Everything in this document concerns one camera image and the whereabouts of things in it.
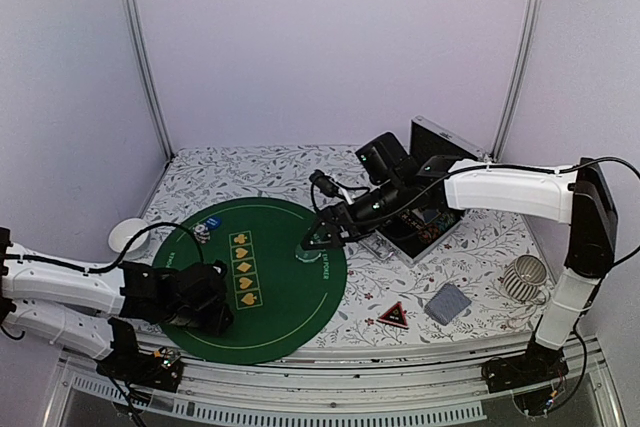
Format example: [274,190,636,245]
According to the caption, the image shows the red black triangular button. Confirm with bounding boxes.
[377,301,409,330]

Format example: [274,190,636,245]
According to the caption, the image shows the blue small blind button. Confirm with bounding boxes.
[205,217,221,230]

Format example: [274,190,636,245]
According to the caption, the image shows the boxed card deck in case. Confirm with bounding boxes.
[410,208,446,228]

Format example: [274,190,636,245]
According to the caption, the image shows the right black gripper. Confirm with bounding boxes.
[301,177,407,249]

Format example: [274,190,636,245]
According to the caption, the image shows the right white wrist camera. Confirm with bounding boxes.
[309,169,353,207]

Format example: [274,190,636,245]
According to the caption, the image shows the white bowl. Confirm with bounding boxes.
[108,218,150,256]

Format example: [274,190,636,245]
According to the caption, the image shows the aluminium poker chip case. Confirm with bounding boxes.
[357,116,488,266]

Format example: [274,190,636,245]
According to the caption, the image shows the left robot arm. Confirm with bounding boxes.
[1,228,234,385]

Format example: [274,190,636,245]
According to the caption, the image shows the striped ceramic mug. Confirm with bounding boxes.
[502,255,547,303]

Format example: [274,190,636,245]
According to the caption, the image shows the clear dealer button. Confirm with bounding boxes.
[294,245,321,263]

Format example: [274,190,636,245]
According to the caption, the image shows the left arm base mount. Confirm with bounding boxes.
[96,347,184,393]

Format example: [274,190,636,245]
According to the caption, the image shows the round green poker mat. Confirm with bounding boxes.
[152,197,347,365]

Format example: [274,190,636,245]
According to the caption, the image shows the aluminium frame post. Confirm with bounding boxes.
[491,0,542,160]
[122,0,175,162]

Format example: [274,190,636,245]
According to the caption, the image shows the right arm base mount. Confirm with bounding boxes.
[481,343,569,393]

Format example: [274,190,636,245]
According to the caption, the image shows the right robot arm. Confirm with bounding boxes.
[300,132,620,383]

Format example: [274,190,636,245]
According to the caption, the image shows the left aluminium frame post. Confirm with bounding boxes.
[122,0,175,162]

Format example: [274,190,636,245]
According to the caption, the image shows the front row poker chips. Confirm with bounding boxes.
[418,212,459,245]

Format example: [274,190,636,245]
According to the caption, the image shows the right aluminium frame post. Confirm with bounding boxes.
[491,0,542,160]

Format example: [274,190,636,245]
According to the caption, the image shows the grey playing card deck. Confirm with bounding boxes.
[424,283,471,326]

